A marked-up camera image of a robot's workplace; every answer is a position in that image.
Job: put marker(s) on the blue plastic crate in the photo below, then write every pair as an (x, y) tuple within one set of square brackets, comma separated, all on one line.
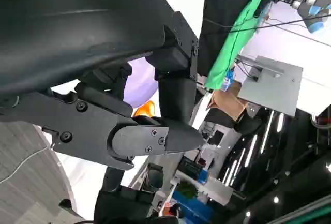
[(191, 206)]

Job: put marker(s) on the large orange white bread roll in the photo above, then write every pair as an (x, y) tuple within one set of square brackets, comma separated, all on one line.
[(146, 109)]

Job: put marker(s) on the lilac plate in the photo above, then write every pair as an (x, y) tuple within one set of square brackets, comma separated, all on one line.
[(141, 81)]

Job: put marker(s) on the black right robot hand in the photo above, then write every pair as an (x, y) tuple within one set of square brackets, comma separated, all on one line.
[(124, 206)]

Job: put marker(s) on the grey metal box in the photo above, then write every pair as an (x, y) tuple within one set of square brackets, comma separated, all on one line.
[(279, 84)]

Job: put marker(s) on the green cloth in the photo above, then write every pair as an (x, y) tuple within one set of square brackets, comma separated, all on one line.
[(232, 43)]

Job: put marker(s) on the brown cardboard box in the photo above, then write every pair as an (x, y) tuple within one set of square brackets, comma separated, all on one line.
[(227, 102)]

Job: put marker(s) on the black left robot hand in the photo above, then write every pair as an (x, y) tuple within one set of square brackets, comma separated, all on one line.
[(77, 27)]

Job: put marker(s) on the black backdrop cloth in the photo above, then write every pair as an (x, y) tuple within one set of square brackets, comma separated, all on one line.
[(219, 1)]

